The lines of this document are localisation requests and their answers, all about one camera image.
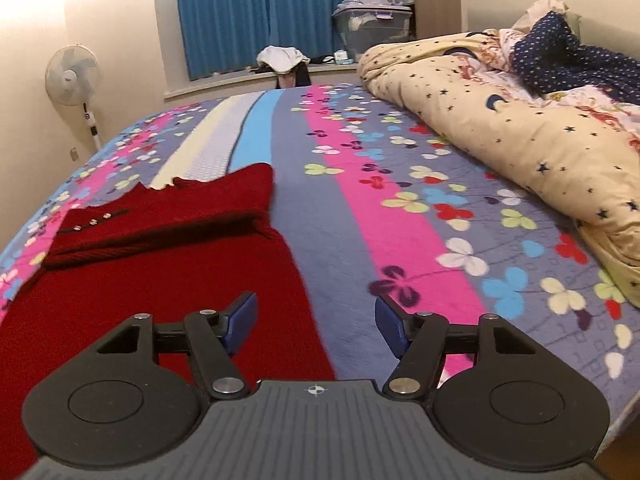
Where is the wooden wardrobe shelf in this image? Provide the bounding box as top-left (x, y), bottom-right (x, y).
top-left (384, 0), bottom-right (461, 41)

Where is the cream star-print quilt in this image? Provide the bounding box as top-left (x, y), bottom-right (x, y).
top-left (359, 0), bottom-right (640, 308)

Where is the blue curtain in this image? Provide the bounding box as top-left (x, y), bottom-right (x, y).
top-left (172, 0), bottom-right (396, 81)

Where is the floral striped bed sheet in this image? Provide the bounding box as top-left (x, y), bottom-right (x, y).
top-left (0, 84), bottom-right (640, 461)

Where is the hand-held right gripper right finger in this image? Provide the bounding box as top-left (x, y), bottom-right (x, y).
top-left (374, 293), bottom-right (539, 401)

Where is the dark chair back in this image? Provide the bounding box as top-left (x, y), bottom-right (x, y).
top-left (275, 62), bottom-right (312, 90)

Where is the clear plastic storage box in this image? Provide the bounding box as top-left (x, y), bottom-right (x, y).
top-left (332, 4), bottom-right (414, 63)

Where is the white standing fan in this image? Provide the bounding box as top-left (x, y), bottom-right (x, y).
top-left (45, 44), bottom-right (106, 153)

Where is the folded light cloth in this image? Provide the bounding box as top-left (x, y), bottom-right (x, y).
top-left (334, 0), bottom-right (401, 14)

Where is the red knitted sweater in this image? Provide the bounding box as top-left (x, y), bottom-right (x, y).
top-left (0, 162), bottom-right (337, 478)

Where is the navy dotted cloth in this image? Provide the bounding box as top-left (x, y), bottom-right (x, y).
top-left (514, 11), bottom-right (640, 106)

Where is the window sill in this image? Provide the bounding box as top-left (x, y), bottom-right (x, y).
top-left (164, 62), bottom-right (362, 100)

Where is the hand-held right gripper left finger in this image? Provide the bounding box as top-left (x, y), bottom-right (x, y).
top-left (93, 290), bottom-right (259, 401)

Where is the white clothes pile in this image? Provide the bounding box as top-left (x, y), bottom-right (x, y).
top-left (256, 45), bottom-right (311, 75)

